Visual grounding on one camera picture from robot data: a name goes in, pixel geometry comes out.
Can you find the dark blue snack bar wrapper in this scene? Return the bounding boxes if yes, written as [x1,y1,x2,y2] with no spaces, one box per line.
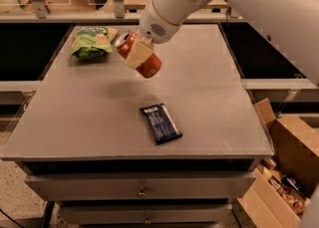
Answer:
[140,104,182,145]

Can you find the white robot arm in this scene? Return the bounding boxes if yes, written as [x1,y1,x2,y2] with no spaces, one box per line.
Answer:
[126,0,319,85]

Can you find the brass drawer knob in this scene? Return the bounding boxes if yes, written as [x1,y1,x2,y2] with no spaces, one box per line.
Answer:
[144,215,152,225]
[137,186,147,198]

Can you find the green chip bag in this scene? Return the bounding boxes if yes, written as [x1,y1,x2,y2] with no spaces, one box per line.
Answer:
[70,26,118,60]

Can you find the upper grey drawer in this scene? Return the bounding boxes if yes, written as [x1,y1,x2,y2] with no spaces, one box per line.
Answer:
[25,172,255,202]

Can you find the snack packets in box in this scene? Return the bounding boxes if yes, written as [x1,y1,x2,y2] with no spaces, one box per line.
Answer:
[261,158,310,216]

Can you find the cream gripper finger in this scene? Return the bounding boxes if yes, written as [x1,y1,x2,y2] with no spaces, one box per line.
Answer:
[126,40,154,69]

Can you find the grey drawer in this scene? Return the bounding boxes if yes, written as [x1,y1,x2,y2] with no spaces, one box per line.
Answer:
[60,204,232,225]
[25,172,255,202]

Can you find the brass upper drawer knob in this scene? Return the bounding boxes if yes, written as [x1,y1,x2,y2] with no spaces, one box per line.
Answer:
[137,186,147,198]

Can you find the open cardboard box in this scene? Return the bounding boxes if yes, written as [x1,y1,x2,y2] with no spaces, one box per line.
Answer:
[234,99,319,228]

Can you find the red Coca-Cola can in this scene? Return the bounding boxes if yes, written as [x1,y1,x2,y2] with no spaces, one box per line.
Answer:
[115,31,161,79]

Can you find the lower grey drawer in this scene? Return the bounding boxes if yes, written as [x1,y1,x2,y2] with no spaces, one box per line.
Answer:
[60,204,232,225]

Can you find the brass lower drawer knob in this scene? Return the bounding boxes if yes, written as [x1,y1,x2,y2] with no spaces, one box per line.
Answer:
[144,215,152,225]

